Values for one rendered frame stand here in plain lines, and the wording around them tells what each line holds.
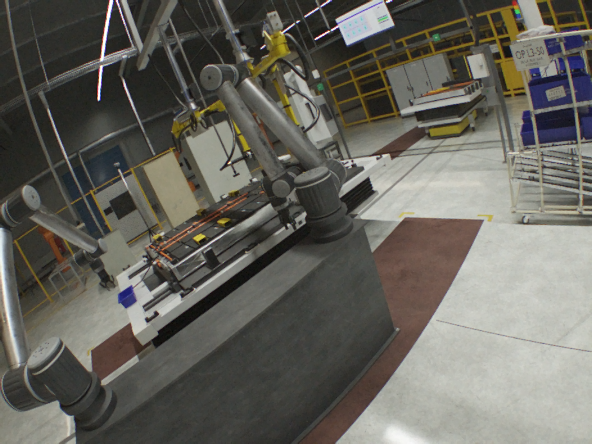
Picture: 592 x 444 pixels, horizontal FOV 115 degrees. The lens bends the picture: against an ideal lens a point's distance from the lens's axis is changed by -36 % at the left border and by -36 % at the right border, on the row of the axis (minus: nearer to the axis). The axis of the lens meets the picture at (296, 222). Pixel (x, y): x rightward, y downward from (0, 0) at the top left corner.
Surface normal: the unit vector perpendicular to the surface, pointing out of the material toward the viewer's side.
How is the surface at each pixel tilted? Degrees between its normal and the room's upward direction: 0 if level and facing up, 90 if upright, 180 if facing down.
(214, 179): 90
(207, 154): 90
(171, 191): 90
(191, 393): 90
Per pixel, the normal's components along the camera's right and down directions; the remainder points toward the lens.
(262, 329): 0.61, 0.04
